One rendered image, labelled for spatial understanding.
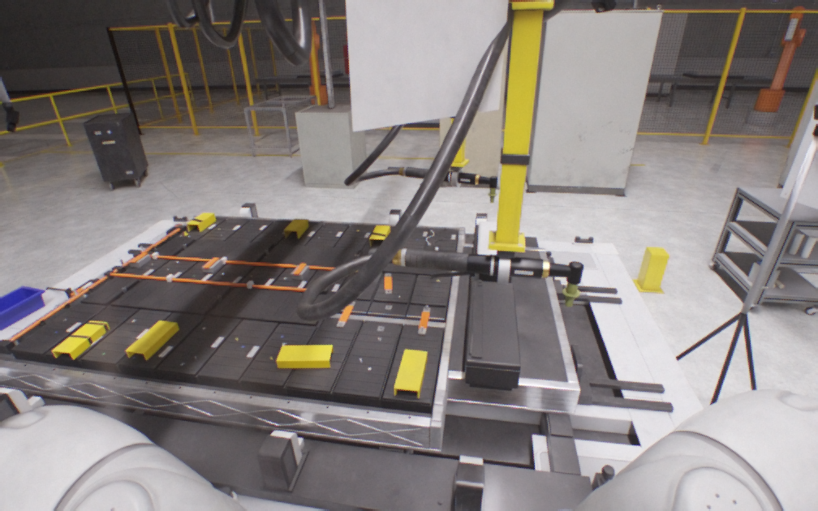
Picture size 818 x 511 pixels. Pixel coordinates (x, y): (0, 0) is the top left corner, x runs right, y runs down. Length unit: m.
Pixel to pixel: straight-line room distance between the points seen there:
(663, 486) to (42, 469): 0.55
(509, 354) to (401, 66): 0.84
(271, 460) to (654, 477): 0.90
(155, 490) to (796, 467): 0.56
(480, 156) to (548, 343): 4.45
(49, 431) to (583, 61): 5.45
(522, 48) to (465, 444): 1.10
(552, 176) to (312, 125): 3.19
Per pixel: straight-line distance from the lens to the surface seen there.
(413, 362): 1.28
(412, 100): 0.67
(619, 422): 1.53
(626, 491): 0.46
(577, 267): 1.01
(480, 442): 1.43
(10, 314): 2.47
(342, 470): 1.25
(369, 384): 1.26
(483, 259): 0.99
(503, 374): 1.22
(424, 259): 1.00
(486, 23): 0.79
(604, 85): 5.65
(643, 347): 1.83
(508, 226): 0.94
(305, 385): 1.30
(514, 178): 0.90
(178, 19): 0.80
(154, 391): 1.49
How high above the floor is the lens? 1.90
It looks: 28 degrees down
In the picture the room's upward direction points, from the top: 1 degrees counter-clockwise
